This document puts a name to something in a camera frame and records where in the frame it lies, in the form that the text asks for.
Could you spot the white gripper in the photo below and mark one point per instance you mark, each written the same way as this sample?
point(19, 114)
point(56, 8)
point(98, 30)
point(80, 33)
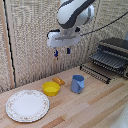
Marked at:
point(63, 38)

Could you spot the yellow bowl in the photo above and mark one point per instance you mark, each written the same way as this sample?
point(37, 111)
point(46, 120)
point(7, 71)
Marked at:
point(51, 88)

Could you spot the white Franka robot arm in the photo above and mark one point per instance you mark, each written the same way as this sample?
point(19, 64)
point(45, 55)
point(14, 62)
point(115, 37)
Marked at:
point(71, 11)

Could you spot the small orange block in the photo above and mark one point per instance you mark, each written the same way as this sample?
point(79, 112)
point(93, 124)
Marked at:
point(58, 80)

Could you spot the blue cup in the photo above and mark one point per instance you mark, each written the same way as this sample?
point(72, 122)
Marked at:
point(77, 84)

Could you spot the open toaster oven door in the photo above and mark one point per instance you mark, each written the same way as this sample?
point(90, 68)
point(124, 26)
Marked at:
point(95, 74)

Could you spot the white floral rimmed plate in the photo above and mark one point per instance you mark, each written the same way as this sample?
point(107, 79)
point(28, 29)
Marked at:
point(27, 106)

